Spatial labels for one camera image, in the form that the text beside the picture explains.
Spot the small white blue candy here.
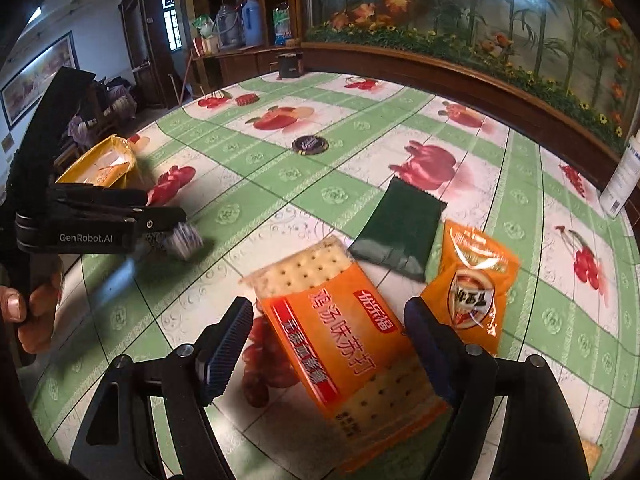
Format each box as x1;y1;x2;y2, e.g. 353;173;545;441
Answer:
160;222;204;261

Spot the orange snack bag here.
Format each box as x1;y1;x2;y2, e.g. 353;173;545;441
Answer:
421;220;520;356

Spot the orange soda cracker packet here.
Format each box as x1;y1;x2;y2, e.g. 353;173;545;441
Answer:
244;236;446;471

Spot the dark green snack packet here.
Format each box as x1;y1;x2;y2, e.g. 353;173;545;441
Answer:
349;177;447;282

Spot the green soda cracker packet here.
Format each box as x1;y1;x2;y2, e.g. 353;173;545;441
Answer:
580;439;603;474

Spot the person's left hand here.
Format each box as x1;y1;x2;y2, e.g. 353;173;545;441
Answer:
1;270;63;356

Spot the yellow snack tray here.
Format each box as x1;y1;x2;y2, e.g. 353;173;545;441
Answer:
55;134;139;188

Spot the seated person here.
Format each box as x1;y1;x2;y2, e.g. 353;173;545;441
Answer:
66;79;137;150

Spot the fruit pattern tablecloth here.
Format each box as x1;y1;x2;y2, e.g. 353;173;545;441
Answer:
30;73;639;479

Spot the round dark foil chocolate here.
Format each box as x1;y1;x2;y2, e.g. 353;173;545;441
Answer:
292;134;329;156

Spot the ceiling fluorescent light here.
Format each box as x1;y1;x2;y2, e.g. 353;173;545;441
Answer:
27;6;42;25

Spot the green white snack bag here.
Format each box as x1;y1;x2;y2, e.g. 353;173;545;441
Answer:
192;14;215;39

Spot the small dark jar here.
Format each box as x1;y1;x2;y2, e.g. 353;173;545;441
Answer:
277;52;305;79

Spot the grey water jug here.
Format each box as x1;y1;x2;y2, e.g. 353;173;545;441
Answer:
215;4;244;50

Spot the green label plastic bottle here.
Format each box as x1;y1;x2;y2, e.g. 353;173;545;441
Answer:
272;2;293;47

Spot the blue thermos jug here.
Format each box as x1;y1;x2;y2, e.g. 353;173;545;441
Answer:
241;0;264;48

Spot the white spray bottle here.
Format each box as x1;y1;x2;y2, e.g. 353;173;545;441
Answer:
600;133;640;218

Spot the framed wall painting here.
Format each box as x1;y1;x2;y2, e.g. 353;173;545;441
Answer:
1;32;79;129

